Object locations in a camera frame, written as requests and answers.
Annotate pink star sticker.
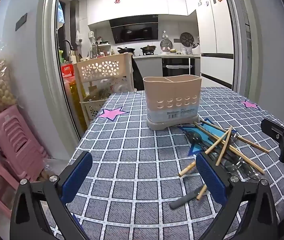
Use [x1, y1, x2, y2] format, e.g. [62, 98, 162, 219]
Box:
[99, 106, 127, 121]
[239, 99, 259, 109]

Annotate white hanging plastic bag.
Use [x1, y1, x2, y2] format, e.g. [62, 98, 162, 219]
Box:
[75, 30, 83, 50]

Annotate grey sliding door frame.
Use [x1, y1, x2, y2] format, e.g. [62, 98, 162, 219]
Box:
[35, 0, 254, 143]

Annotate red plastic basket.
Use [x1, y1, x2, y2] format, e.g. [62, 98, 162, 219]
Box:
[61, 64, 75, 78]

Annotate black wok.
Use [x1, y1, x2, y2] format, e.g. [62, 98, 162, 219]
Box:
[117, 46, 135, 54]

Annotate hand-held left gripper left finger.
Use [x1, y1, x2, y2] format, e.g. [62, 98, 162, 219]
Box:
[10, 151, 93, 240]

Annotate grey-handled metal spoon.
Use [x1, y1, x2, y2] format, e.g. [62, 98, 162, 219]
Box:
[170, 159, 260, 209]

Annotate white spice rack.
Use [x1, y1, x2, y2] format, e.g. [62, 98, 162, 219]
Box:
[92, 41, 112, 58]

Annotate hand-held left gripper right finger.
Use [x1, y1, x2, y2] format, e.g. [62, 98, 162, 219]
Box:
[196, 152, 279, 240]

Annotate black built-in oven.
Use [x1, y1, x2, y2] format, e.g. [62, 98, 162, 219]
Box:
[161, 57, 196, 78]

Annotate black range hood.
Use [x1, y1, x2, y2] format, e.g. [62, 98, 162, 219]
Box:
[109, 15, 159, 44]

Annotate clear plastic bag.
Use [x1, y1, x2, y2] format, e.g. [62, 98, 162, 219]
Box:
[38, 159, 63, 183]

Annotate blue cloth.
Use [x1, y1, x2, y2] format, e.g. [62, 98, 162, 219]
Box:
[57, 0, 65, 26]

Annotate beige plastic utensil holder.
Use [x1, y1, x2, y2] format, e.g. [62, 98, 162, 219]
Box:
[143, 76, 202, 131]

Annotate white upper kitchen cabinets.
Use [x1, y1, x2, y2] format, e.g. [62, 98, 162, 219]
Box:
[87, 0, 190, 26]

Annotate yellow cooking oil bottle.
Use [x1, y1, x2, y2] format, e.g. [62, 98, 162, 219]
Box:
[67, 79, 87, 130]

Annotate black cooking pot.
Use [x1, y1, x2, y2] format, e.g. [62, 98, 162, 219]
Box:
[140, 44, 157, 55]

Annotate grey checkered tablecloth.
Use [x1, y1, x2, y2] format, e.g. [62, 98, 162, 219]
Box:
[65, 87, 284, 240]

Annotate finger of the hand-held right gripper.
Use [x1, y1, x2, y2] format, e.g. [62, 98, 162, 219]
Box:
[261, 118, 284, 141]

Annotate round patterned pot lid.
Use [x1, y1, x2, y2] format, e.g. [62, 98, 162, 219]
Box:
[160, 39, 173, 52]

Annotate black kitchen faucet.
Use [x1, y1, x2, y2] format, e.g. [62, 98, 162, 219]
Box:
[63, 39, 74, 53]

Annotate dark round baking pan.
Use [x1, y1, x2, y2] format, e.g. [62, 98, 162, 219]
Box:
[180, 32, 195, 46]

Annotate blue star sticker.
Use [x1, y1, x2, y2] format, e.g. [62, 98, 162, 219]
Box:
[178, 117, 230, 157]

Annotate black wall switch panel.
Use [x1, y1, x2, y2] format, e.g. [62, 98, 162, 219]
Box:
[15, 13, 28, 31]

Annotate beige flower-cutout storage trolley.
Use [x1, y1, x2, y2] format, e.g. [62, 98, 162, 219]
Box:
[73, 53, 137, 128]

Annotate white refrigerator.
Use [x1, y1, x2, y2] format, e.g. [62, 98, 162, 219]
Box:
[184, 0, 235, 88]

